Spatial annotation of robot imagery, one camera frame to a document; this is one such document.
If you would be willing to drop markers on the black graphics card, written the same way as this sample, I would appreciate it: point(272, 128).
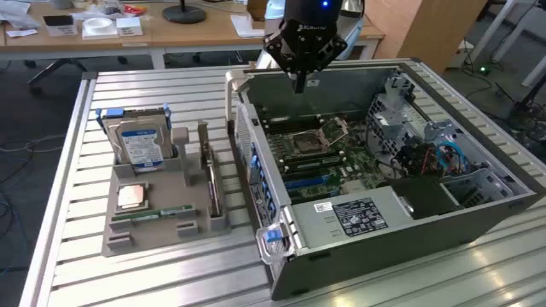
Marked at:
point(213, 192)

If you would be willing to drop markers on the white box with red button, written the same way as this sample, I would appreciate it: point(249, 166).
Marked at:
point(464, 54)

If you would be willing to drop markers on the silver CPU chip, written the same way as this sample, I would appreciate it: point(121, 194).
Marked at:
point(130, 195)

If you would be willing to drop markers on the CPU socket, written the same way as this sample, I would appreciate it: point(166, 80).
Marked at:
point(305, 144)

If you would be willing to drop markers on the silver chipset heatsink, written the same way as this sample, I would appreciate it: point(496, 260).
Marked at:
point(355, 187)

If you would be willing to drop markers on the white paper stack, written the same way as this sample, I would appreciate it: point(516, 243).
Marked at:
point(245, 28)

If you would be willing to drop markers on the flat white box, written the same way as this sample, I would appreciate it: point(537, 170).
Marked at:
point(101, 34)

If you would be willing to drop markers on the black round lamp base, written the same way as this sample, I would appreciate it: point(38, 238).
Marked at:
point(184, 14)

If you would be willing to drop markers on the white desk frame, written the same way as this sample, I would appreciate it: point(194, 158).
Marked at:
point(535, 75)

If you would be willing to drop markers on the open grey PC case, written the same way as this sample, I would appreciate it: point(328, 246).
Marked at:
point(384, 256)

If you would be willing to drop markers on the hard disk with blue carrier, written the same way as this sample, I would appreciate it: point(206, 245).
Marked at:
point(141, 144)

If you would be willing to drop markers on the white tape roll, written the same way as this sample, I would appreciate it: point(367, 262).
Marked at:
point(98, 23)

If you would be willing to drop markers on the long PCIe expansion slot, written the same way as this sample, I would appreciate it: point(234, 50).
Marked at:
point(308, 184)

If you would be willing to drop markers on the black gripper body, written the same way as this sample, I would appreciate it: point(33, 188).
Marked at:
point(309, 28)

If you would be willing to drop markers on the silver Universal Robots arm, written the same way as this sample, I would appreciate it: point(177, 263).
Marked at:
point(356, 30)

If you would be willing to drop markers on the metal socket cover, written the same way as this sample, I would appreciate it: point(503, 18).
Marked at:
point(335, 128)

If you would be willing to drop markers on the small red item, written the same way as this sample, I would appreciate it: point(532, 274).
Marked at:
point(133, 10)

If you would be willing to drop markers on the grey power supply unit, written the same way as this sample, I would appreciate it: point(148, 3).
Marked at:
point(308, 224)

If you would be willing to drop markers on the brown cardboard box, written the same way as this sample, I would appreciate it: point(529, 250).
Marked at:
point(256, 9)

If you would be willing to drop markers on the black tripod stand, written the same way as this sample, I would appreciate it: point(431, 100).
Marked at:
point(529, 108)

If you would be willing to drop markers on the black chair base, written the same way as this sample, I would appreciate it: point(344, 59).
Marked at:
point(56, 65)

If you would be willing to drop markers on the tall metal disk bay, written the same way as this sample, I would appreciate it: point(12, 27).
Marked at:
point(393, 128)

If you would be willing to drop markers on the green motherboard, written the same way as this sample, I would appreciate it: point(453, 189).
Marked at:
point(359, 160)

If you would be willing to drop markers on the white paper card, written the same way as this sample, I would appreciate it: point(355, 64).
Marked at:
point(22, 33)

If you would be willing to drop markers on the wooden office desk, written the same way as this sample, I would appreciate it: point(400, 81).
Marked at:
point(65, 43)
point(205, 32)

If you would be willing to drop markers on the grey plastic parts rack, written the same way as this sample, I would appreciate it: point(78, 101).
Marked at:
point(172, 192)

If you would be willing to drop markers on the white cube box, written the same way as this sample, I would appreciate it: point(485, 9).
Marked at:
point(129, 27)

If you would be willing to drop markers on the crumpled clear plastic bag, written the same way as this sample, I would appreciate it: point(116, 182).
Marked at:
point(17, 14)

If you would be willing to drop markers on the white box with black lid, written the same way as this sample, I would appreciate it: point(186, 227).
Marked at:
point(60, 25)

